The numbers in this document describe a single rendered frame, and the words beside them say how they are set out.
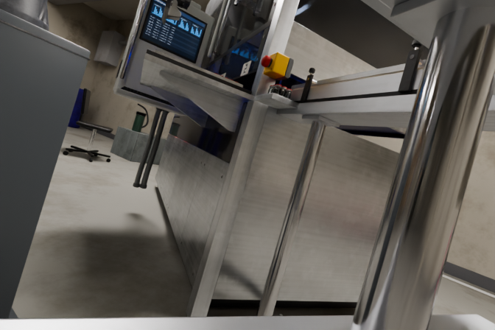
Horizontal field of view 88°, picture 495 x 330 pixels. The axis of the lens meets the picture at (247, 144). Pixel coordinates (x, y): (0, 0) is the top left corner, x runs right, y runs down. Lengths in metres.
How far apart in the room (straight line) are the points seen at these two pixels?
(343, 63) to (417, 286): 1.08
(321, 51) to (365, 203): 0.76
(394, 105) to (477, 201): 3.18
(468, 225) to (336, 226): 2.58
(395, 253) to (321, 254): 1.09
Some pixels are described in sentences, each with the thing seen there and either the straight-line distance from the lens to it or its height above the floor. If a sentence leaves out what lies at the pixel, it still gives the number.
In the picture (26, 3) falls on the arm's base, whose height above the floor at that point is 0.83.
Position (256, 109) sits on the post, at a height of 0.83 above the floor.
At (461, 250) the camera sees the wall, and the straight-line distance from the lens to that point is 3.79.
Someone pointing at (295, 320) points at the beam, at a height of 0.55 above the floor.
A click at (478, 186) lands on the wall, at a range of 3.78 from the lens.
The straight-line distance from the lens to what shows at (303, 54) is 1.13.
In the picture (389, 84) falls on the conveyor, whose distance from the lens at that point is 0.68.
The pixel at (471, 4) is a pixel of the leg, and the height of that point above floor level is 0.83.
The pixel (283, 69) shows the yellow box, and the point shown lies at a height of 0.98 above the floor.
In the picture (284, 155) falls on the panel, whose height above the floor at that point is 0.69.
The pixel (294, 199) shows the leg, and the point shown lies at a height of 0.56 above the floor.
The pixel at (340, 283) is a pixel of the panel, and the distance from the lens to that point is 1.49.
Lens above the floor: 0.67
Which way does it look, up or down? 1 degrees up
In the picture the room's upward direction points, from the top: 16 degrees clockwise
